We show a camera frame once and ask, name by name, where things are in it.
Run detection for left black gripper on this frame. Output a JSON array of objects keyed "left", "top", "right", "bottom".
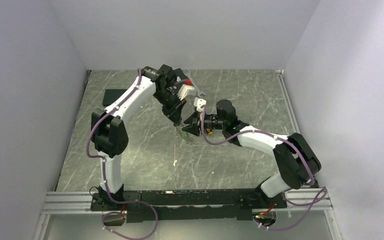
[{"left": 153, "top": 88, "right": 187, "bottom": 127}]

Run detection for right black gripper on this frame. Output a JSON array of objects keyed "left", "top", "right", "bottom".
[{"left": 182, "top": 111, "right": 227, "bottom": 137}]

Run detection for metal disc with keyrings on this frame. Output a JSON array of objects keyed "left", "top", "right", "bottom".
[{"left": 174, "top": 125, "right": 192, "bottom": 143}]

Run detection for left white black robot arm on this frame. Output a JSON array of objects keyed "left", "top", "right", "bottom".
[{"left": 86, "top": 64, "right": 191, "bottom": 210}]

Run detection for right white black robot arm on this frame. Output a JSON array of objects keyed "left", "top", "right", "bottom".
[{"left": 182, "top": 98, "right": 322, "bottom": 208}]

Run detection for yellow black screwdriver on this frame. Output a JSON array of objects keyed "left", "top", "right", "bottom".
[{"left": 205, "top": 128, "right": 213, "bottom": 135}]

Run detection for silver open-end wrench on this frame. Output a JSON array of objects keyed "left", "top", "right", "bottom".
[{"left": 182, "top": 69, "right": 206, "bottom": 98}]

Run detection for black rectangular box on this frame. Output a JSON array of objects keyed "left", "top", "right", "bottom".
[{"left": 174, "top": 68, "right": 189, "bottom": 82}]

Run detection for black flat tray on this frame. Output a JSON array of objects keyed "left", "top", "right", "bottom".
[{"left": 102, "top": 88, "right": 127, "bottom": 107}]

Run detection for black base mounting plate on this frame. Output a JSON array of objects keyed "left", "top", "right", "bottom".
[{"left": 90, "top": 188, "right": 287, "bottom": 223}]

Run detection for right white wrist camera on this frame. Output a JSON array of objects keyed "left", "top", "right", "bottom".
[{"left": 193, "top": 97, "right": 207, "bottom": 114}]

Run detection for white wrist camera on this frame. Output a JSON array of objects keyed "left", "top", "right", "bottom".
[
  {"left": 193, "top": 97, "right": 207, "bottom": 114},
  {"left": 174, "top": 78, "right": 196, "bottom": 101}
]

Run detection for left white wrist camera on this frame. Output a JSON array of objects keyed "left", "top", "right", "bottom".
[{"left": 174, "top": 78, "right": 196, "bottom": 101}]

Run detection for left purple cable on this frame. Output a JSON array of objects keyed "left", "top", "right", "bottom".
[{"left": 85, "top": 67, "right": 190, "bottom": 240}]

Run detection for purple cable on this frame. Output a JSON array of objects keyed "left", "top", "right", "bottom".
[
  {"left": 199, "top": 105, "right": 329, "bottom": 232},
  {"left": 85, "top": 67, "right": 190, "bottom": 240}
]

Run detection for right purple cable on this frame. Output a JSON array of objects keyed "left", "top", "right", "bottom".
[{"left": 199, "top": 105, "right": 329, "bottom": 232}]

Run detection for aluminium extrusion rail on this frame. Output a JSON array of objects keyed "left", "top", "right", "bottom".
[{"left": 41, "top": 188, "right": 320, "bottom": 214}]

